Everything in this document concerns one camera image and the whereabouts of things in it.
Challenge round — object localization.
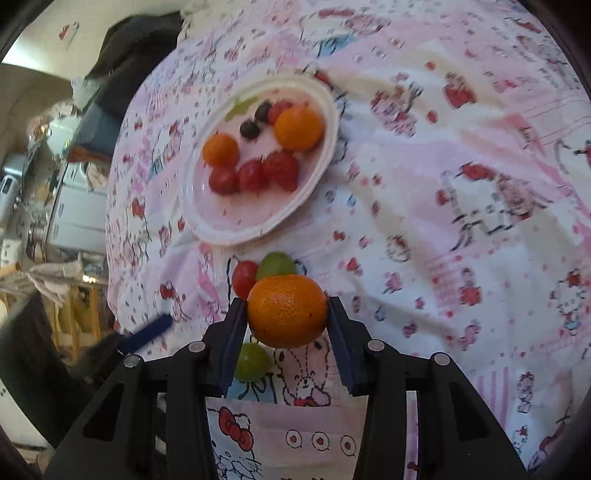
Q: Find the large red strawberry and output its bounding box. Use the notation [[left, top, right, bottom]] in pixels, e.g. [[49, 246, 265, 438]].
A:
[[263, 151, 300, 192]]

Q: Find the dark purple grape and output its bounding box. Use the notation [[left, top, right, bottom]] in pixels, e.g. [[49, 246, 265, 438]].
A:
[[239, 119, 260, 141], [253, 100, 273, 124]]

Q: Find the blue orange cushion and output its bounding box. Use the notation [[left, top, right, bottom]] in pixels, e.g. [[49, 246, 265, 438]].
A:
[[66, 102, 124, 165]]

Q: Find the small orange tangerine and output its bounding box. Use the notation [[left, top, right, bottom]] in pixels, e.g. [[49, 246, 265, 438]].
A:
[[201, 133, 240, 168]]

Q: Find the green grape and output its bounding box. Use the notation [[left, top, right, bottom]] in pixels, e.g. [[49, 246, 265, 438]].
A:
[[235, 343, 273, 383], [256, 251, 297, 281]]

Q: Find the black clothing pile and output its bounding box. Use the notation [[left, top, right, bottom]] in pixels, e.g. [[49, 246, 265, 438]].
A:
[[85, 11, 182, 120]]

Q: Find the pink strawberry pattern plate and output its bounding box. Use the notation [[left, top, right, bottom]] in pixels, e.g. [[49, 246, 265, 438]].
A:
[[179, 74, 339, 246]]

